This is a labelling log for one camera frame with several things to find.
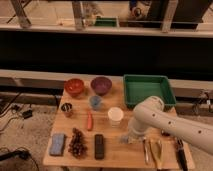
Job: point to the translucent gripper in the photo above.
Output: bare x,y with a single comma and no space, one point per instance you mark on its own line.
130,138

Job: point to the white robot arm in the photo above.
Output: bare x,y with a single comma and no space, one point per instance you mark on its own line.
150,113

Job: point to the silver spoon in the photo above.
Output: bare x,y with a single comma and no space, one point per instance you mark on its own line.
146,151

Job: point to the white paper cup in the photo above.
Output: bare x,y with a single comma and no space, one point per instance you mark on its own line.
115,115

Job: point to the black remote control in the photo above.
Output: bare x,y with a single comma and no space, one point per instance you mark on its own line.
99,146

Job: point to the orange carrot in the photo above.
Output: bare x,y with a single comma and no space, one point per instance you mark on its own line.
89,121

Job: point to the small blue cup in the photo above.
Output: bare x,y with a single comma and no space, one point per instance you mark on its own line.
95,102

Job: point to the green plastic tray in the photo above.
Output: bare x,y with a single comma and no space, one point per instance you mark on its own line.
139,87

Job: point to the bunch of dark grapes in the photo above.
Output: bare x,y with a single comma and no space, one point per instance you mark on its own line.
77,145

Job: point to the purple bowl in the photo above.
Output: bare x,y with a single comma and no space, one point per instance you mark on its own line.
101,85

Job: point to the small dark metal cup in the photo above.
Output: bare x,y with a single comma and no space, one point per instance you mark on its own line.
67,109

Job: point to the blue sponge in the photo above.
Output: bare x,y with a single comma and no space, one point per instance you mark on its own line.
57,144

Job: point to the red bowl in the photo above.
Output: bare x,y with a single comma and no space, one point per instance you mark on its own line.
74,87

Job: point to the black power adapter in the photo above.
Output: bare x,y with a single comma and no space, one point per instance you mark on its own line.
27,114

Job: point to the black handled knife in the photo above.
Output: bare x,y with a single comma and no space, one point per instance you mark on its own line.
181,158

